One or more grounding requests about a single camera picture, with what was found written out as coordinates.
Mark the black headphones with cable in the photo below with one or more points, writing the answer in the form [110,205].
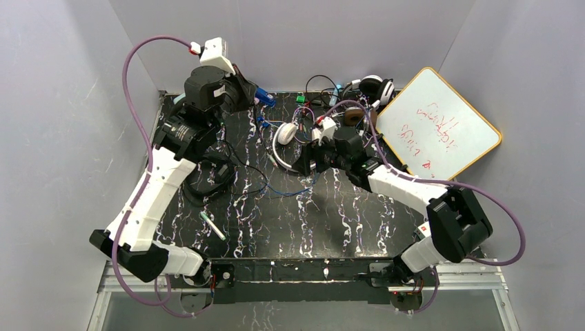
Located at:
[222,174]

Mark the brown headphones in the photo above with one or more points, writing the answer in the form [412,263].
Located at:
[354,117]

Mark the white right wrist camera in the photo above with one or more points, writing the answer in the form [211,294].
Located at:
[325,127]

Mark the black and white headphones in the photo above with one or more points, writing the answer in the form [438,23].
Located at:
[379,91]

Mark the aluminium frame rail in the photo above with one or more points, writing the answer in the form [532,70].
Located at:
[466,275]

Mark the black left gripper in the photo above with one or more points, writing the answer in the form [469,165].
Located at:
[247,91]

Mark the blue stapler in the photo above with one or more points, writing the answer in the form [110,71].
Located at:
[264,97]

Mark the whiteboard with orange frame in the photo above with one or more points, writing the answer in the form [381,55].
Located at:
[433,130]

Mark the white headphones with blue cable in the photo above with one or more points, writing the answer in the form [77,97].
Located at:
[282,142]

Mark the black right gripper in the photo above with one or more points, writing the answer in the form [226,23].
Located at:
[312,157]

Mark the white marker pen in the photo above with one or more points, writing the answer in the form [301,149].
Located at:
[212,225]

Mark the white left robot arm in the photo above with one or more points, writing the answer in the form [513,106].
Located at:
[182,141]

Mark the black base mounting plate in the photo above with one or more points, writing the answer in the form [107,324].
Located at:
[369,279]

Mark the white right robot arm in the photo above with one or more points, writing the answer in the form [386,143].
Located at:
[457,222]

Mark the white box with red label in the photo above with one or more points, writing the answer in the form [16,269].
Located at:
[423,231]

